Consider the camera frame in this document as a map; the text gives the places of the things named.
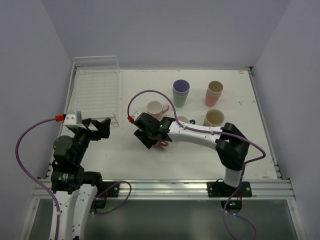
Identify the orange plastic cup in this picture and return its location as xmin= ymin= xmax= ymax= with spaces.
xmin=154 ymin=141 xmax=169 ymax=148

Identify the light pink plastic cup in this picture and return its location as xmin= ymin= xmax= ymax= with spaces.
xmin=146 ymin=100 xmax=170 ymax=121

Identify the light green plastic cup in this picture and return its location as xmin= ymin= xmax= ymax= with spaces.
xmin=172 ymin=92 xmax=188 ymax=108

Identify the dark green ceramic mug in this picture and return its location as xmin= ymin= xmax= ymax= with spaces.
xmin=177 ymin=116 xmax=196 ymax=125

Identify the lavender plastic cup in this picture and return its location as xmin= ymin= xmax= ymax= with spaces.
xmin=172 ymin=79 xmax=190 ymax=96

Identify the cream painted ceramic mug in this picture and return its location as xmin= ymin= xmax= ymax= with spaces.
xmin=203 ymin=109 xmax=225 ymax=127

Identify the beige plastic cup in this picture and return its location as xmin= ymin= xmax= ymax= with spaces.
xmin=207 ymin=81 xmax=224 ymax=97

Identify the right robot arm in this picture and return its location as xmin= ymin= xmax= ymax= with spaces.
xmin=130 ymin=112 xmax=249 ymax=188

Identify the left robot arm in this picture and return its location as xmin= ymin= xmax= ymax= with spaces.
xmin=50 ymin=113 xmax=111 ymax=240

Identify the left black controller box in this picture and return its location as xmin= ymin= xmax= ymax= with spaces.
xmin=90 ymin=199 xmax=107 ymax=213

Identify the black controller box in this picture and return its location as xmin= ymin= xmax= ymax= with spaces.
xmin=90 ymin=199 xmax=107 ymax=213
xmin=220 ymin=199 xmax=243 ymax=214

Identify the right black controller box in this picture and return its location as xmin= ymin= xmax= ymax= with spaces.
xmin=220 ymin=199 xmax=243 ymax=214

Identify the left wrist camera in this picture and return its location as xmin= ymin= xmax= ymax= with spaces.
xmin=63 ymin=111 xmax=84 ymax=129

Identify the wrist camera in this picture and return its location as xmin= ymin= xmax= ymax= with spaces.
xmin=63 ymin=111 xmax=84 ymax=129
xmin=127 ymin=111 xmax=141 ymax=124

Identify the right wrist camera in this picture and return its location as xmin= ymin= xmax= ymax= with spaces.
xmin=127 ymin=111 xmax=141 ymax=124

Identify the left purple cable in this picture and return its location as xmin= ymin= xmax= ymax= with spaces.
xmin=14 ymin=114 xmax=66 ymax=240

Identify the white wire dish rack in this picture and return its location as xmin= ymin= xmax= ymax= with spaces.
xmin=65 ymin=55 xmax=120 ymax=127

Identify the aluminium mounting rail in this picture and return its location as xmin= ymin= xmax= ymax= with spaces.
xmin=33 ymin=177 xmax=297 ymax=201

